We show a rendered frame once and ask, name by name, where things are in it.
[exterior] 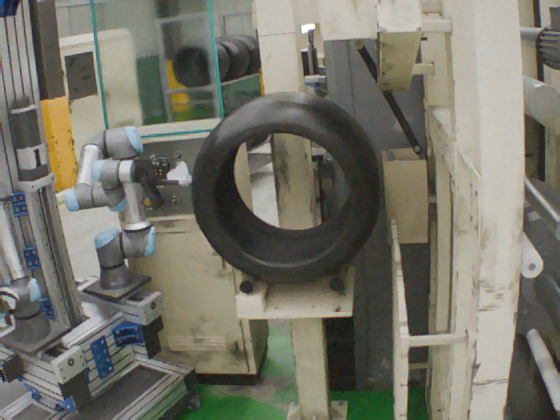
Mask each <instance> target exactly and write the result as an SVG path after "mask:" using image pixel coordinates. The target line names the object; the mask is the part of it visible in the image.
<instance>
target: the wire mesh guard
mask: <svg viewBox="0 0 560 420"><path fill-rule="evenodd" d="M391 230H392V239H393V244H391V250H392V272H393V275H392V294H393V308H392V315H393V333H392V335H393V353H392V356H393V366H394V365H395V369H394V368H393V370H394V372H393V371H392V375H393V385H394V386H393V396H394V401H393V406H394V414H393V417H394V420H407V418H406V410H407V396H408V394H407V383H408V369H407V368H408V351H409V338H408V332H409V331H408V324H407V318H406V314H407V310H406V303H405V297H404V291H405V290H404V282H403V275H402V268H401V253H400V246H399V238H398V231H397V224H396V218H391Z"/></svg>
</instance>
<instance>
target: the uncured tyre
mask: <svg viewBox="0 0 560 420"><path fill-rule="evenodd" d="M272 133H287V134H293V135H297V136H301V137H305V138H307V139H310V140H312V141H314V142H315V143H317V145H319V146H320V147H322V148H323V149H324V150H326V151H327V152H328V153H329V154H330V155H331V156H332V157H333V158H334V159H335V161H336V162H337V163H338V165H339V166H340V168H341V169H342V171H343V173H344V175H346V178H347V180H348V183H349V187H350V194H349V196H348V198H347V200H346V202H345V204H344V205H343V206H342V208H341V209H340V210H339V211H338V212H337V213H335V214H334V215H333V216H332V217H331V218H329V219H328V220H326V221H324V222H323V223H321V224H318V225H316V226H313V228H309V229H303V230H289V229H283V228H279V227H275V225H273V224H270V223H268V222H266V221H265V220H262V219H261V218H259V217H258V216H257V215H255V214H254V213H253V212H252V211H251V210H250V209H249V208H248V206H247V205H246V204H245V202H244V201H243V199H242V197H241V195H240V192H239V190H238V187H237V183H236V178H235V163H236V158H237V154H238V151H239V149H240V147H241V145H242V144H243V143H244V142H245V141H247V140H249V139H252V138H254V137H257V136H261V135H265V134H272ZM190 193H191V203H192V208H193V212H194V216H195V219H196V221H197V224H198V226H199V228H200V230H201V232H202V234H203V236H204V237H205V239H206V241H207V242H208V244H209V245H210V247H211V248H213V249H214V250H215V251H216V252H217V253H218V254H219V255H220V256H221V257H222V258H223V259H224V260H225V261H226V262H228V263H229V264H230V265H232V266H233V267H235V268H236V269H238V270H240V271H242V272H243V273H246V275H248V276H250V277H253V278H255V279H258V280H263V281H267V282H271V283H278V284H298V283H306V282H311V281H315V280H318V279H319V278H321V277H324V276H326V275H329V274H331V273H333V272H334V271H336V270H338V269H339V268H341V267H342V266H344V265H345V264H346V263H348V262H349V261H350V260H351V259H352V258H353V257H354V256H355V255H356V254H357V253H358V252H360V251H361V250H362V249H363V247H364V246H365V245H366V243H367V242H368V240H369V239H370V236H371V234H372V232H373V230H374V228H375V226H376V223H377V220H378V217H379V213H380V208H381V200H382V193H381V186H380V176H379V166H378V161H377V157H376V153H375V150H374V148H373V145H372V143H371V141H370V139H369V137H368V135H367V134H366V132H365V131H364V129H363V128H362V126H361V125H360V124H359V123H358V122H357V121H356V119H355V118H354V117H353V116H351V115H350V114H349V113H348V112H347V111H346V110H344V109H343V108H341V107H340V106H338V105H336V104H334V103H332V102H330V101H328V100H326V99H324V98H321V97H319V96H316V95H312V94H308V93H302V92H276V93H271V94H267V95H263V96H260V97H257V98H255V99H253V100H251V101H249V102H247V103H245V104H244V105H242V106H241V107H238V108H237V109H235V110H234V111H233V112H232V113H230V114H229V115H228V116H226V117H225V118H224V119H223V120H221V121H220V122H219V123H218V124H217V125H216V126H215V127H214V128H213V129H212V130H211V132H210V133H209V134H208V136H207V137H206V139H205V140H204V142H203V143H202V145H201V147H200V149H199V152H198V154H197V157H196V160H195V163H194V167H193V171H192V172H191V185H190Z"/></svg>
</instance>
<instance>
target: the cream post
mask: <svg viewBox="0 0 560 420"><path fill-rule="evenodd" d="M254 1H255V8H256V16H257V24H258V26H257V27H258V29H257V32H258V36H259V37H258V41H259V45H258V46H259V49H260V57H261V65H262V74H263V83H264V92H265V95H267V94H271V93H276V92H302V93H305V87H304V76H303V65H302V54H301V44H300V34H299V24H298V18H297V14H296V4H295V0H254ZM269 136H270V146H271V156H272V166H273V173H274V184H275V193H276V204H277V213H278V222H279V228H283V229H289V230H303V229H309V228H313V226H316V225H317V214H316V203H315V190H314V179H313V167H312V156H311V143H310V139H307V138H305V137H301V136H297V135H293V134H287V133H272V134H269ZM289 324H290V334H291V341H292V344H293V357H294V368H295V376H296V381H297V393H298V409H299V410H298V411H299V417H300V420H313V416H316V420H330V406H331V403H330V398H331V393H330V388H329V373H328V364H329V362H328V351H327V340H326V332H325V319H324V317H316V318H289Z"/></svg>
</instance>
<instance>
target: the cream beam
mask: <svg viewBox="0 0 560 420"><path fill-rule="evenodd" d="M317 3H318V10H319V22H320V36H322V40H323V41H330V40H339V41H340V40H349V39H368V38H370V39H377V30H376V25H375V21H376V15H377V13H376V11H375V8H374V5H376V4H377V0H317ZM419 5H420V9H421V19H422V20H423V10H422V0H419Z"/></svg>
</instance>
